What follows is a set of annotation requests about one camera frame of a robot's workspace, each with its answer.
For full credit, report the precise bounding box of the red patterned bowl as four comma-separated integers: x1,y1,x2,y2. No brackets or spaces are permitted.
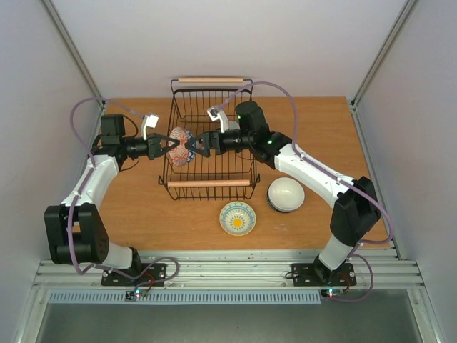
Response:
169,126,195,167

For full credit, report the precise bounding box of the white bowl with brown diamonds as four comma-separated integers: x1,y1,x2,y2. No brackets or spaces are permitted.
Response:
228,121,240,131

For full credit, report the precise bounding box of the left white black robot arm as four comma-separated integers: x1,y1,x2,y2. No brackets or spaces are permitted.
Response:
44,114,179,284

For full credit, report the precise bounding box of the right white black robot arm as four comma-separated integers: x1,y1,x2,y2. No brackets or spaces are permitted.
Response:
185,101,381,284

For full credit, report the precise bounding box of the white bowl under stack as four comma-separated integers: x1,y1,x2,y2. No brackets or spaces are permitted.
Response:
267,177,306,213

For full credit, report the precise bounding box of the teal yellow sun bowl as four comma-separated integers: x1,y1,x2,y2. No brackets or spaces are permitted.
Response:
219,201,256,237

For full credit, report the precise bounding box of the left circuit board with leds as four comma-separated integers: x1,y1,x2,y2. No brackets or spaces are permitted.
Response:
124,289,149,301

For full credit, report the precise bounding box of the circuit board with leds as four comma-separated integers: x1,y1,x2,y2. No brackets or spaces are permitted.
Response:
124,289,149,301
321,288,347,298

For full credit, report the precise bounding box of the right circuit board with leds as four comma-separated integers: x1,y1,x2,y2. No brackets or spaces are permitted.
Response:
321,288,347,298

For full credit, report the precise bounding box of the black wire dish rack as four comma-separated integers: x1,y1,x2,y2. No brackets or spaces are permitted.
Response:
158,76,260,200

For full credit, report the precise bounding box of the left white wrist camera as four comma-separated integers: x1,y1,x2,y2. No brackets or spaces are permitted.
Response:
141,113,159,140

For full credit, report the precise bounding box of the aluminium rail frame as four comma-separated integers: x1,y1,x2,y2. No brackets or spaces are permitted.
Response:
33,247,425,290

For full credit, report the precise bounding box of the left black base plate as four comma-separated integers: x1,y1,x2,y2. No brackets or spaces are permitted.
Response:
101,263,167,287

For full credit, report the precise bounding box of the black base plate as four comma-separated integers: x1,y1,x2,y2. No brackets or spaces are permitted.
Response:
101,263,167,287
286,263,357,287

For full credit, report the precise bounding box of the left aluminium corner post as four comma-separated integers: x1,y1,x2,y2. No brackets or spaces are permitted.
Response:
39,0,101,97

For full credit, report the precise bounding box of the aluminium corner post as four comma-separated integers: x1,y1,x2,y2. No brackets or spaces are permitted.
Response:
39,0,101,97
351,0,419,108

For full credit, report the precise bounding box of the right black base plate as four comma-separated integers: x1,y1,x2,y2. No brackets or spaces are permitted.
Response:
286,263,357,287

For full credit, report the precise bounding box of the grey slotted cable duct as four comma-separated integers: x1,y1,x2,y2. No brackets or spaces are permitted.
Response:
49,289,321,306

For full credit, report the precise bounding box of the right aluminium corner post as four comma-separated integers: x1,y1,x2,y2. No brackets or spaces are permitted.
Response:
351,0,419,108

